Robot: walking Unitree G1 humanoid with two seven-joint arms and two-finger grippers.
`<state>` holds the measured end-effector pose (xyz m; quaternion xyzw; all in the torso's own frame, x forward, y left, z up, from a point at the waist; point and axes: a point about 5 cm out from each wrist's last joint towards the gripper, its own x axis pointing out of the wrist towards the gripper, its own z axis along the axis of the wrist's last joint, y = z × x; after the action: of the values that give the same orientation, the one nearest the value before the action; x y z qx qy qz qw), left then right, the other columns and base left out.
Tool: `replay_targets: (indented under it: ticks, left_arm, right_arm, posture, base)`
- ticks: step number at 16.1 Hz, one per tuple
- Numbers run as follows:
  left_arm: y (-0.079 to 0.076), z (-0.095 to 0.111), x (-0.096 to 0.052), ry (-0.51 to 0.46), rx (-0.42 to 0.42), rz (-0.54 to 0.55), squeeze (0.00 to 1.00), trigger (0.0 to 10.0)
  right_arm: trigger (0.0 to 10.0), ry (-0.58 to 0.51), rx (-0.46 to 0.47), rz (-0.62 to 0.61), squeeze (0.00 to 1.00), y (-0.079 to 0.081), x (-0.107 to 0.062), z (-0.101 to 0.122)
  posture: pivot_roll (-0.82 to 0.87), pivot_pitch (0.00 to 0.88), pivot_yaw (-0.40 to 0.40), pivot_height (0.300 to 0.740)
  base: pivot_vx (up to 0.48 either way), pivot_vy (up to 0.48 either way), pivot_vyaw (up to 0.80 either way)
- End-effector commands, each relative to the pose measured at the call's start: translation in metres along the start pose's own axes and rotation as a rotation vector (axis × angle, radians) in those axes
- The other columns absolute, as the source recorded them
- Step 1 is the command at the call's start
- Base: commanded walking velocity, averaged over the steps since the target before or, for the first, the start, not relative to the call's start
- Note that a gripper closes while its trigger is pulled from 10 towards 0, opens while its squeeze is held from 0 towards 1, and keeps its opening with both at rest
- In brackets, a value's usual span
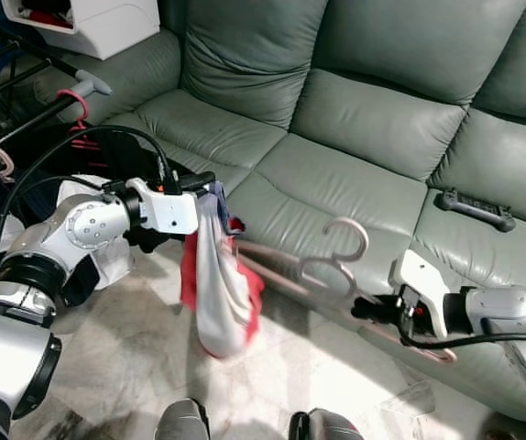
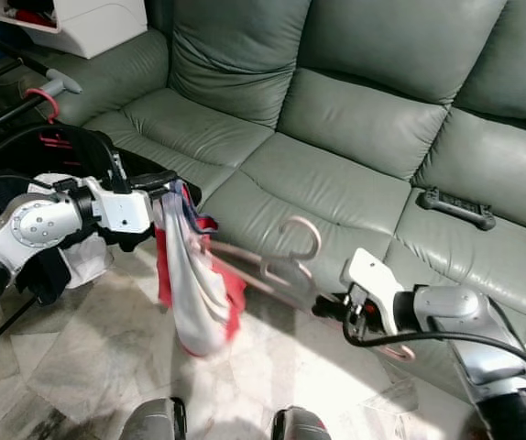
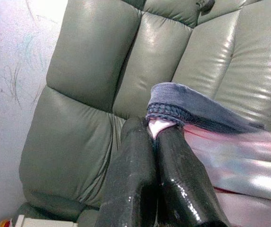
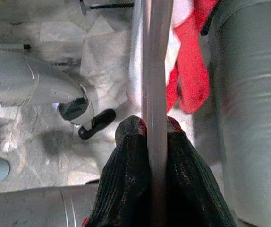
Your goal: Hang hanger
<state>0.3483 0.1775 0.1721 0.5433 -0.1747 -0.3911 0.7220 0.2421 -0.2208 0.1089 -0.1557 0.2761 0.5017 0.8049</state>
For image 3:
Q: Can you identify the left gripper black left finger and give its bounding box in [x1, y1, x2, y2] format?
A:
[95, 117, 159, 227]

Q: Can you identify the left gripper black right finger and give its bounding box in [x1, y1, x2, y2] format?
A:
[154, 125, 230, 227]

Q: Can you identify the white garment with grey collar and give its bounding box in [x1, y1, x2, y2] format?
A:
[145, 81, 271, 227]

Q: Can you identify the white box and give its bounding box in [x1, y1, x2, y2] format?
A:
[15, 214, 78, 227]

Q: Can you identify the grey green leather sofa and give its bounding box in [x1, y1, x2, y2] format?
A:
[18, 0, 271, 227]

